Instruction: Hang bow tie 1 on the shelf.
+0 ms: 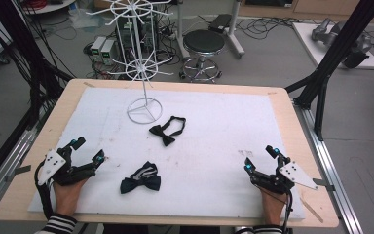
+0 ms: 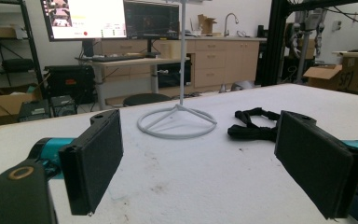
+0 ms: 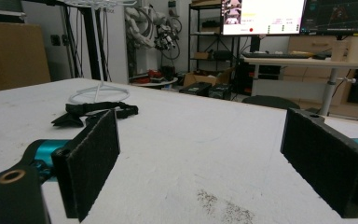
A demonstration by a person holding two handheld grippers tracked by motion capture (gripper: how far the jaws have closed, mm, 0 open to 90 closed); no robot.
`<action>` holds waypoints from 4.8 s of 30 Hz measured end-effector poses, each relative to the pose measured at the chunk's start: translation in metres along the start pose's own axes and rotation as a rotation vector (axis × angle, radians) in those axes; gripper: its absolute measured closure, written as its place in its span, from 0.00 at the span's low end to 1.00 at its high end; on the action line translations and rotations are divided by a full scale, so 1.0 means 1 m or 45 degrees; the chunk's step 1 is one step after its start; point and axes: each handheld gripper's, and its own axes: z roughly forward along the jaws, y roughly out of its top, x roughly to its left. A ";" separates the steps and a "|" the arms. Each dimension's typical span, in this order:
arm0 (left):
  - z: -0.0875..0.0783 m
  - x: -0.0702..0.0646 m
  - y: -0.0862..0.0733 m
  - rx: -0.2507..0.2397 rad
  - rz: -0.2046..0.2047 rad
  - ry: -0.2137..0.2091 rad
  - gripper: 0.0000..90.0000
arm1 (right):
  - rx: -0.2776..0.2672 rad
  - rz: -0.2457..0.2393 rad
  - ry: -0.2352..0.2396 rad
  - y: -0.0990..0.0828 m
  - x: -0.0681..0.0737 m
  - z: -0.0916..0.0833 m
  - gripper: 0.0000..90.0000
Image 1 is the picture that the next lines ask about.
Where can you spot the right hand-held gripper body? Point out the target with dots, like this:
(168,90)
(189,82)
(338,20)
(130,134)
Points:
(272,183)

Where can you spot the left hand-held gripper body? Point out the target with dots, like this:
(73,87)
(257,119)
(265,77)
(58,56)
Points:
(71,172)

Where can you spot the navy bow tie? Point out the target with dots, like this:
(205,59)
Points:
(142,183)

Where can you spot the black bow tie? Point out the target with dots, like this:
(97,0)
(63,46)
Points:
(162,131)

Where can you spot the person's right hand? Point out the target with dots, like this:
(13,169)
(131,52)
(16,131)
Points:
(272,208)

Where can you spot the person's left hand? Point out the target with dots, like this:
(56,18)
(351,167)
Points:
(65,198)

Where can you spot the wooden table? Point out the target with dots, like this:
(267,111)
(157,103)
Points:
(287,130)

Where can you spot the white foam mat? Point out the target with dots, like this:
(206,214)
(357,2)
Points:
(207,162)

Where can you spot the thin wooden stick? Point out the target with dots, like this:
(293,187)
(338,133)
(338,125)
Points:
(311,209)

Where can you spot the grey power supply unit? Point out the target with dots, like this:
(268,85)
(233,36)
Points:
(98,45)
(107,52)

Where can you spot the white floor platform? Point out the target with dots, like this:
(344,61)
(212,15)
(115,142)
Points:
(308,45)

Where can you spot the computer tower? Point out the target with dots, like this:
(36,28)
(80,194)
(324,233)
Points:
(126,35)

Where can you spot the grey robot device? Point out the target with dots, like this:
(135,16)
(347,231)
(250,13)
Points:
(321,32)

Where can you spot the black round stool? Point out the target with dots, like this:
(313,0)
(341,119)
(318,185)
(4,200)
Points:
(204,41)

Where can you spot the round white table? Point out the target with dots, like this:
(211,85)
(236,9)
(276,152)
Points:
(52,8)

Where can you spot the black flat box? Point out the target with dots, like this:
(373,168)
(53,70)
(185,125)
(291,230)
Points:
(220,22)

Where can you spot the grey metal bracket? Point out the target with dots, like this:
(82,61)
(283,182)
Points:
(22,169)
(324,184)

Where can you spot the aluminium rail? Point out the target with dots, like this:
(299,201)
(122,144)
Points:
(344,214)
(22,143)

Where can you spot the black metal frame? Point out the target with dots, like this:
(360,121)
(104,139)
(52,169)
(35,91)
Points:
(341,48)
(19,39)

